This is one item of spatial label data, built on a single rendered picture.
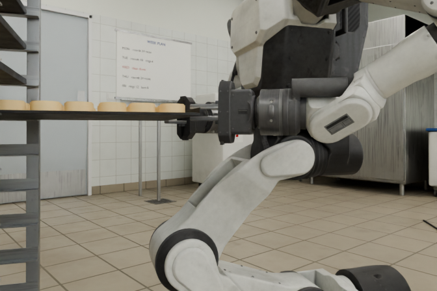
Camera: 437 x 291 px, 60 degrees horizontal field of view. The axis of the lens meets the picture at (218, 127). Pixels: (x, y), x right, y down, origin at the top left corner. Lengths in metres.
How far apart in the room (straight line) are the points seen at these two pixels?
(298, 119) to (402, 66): 0.18
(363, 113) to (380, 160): 4.15
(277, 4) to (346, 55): 0.23
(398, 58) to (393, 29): 4.25
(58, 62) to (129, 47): 0.88
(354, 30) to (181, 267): 0.69
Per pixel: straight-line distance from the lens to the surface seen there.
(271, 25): 0.88
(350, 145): 1.04
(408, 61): 0.66
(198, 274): 0.87
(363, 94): 0.66
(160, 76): 5.06
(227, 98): 0.71
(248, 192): 0.90
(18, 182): 1.12
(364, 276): 1.16
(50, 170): 4.52
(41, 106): 0.71
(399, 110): 4.70
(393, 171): 4.75
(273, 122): 0.69
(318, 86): 0.68
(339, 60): 0.98
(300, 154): 0.92
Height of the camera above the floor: 0.74
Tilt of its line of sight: 1 degrees up
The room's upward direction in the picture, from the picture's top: straight up
